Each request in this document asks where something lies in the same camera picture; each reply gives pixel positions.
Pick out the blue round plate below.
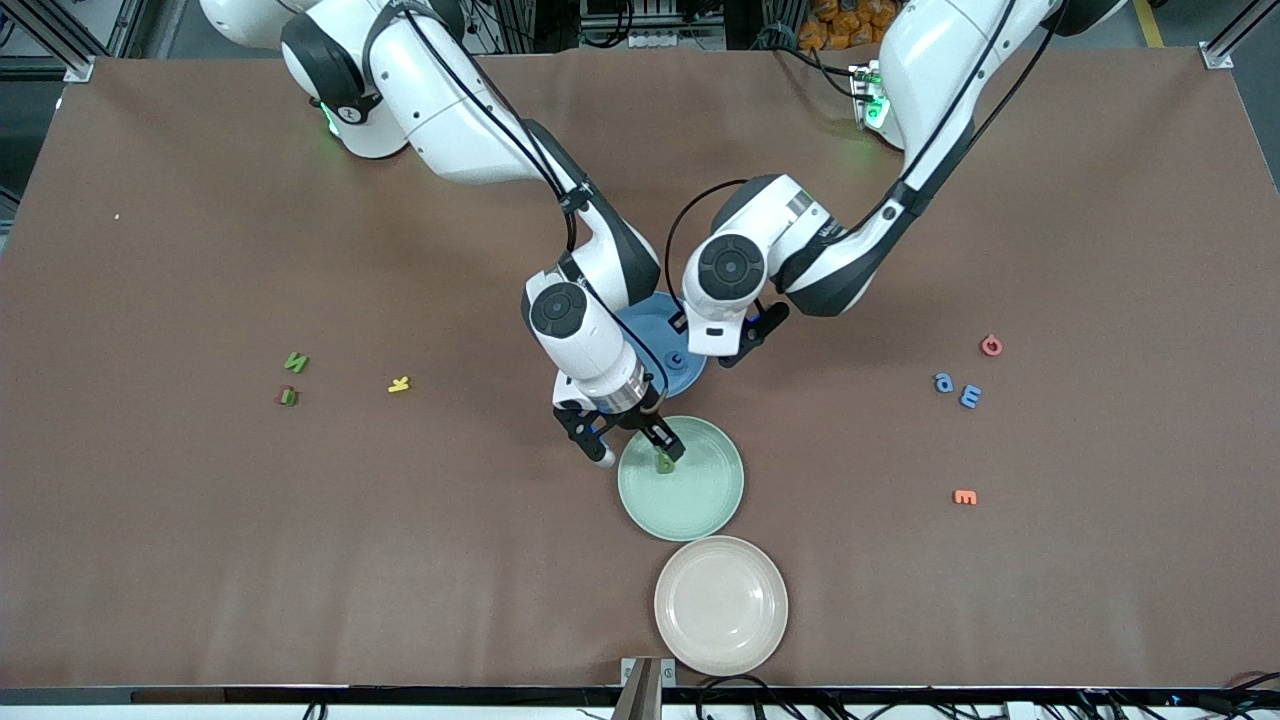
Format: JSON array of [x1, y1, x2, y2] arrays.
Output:
[[612, 292, 709, 401]]

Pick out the pale green round plate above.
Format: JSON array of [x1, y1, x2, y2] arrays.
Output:
[[617, 415, 746, 543]]

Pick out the cream round plate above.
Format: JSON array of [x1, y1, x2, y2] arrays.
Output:
[[654, 535, 790, 677]]

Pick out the white power strip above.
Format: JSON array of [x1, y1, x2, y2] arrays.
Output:
[[625, 28, 726, 49]]

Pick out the bag of orange items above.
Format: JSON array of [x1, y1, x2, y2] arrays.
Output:
[[800, 0, 896, 51]]

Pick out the brown table mat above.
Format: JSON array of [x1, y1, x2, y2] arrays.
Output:
[[0, 45, 1280, 691]]

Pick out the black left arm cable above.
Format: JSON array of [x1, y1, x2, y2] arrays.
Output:
[[665, 0, 1061, 321]]

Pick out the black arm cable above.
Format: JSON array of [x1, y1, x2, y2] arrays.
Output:
[[365, 0, 669, 401], [665, 0, 1061, 321]]

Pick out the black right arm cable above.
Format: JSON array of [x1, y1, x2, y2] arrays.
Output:
[[365, 0, 669, 401]]

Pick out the grey metal bracket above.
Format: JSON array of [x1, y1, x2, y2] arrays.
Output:
[[620, 655, 677, 720]]

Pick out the aluminium frame profile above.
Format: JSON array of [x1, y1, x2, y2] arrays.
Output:
[[1200, 0, 1280, 69], [0, 0, 96, 83]]

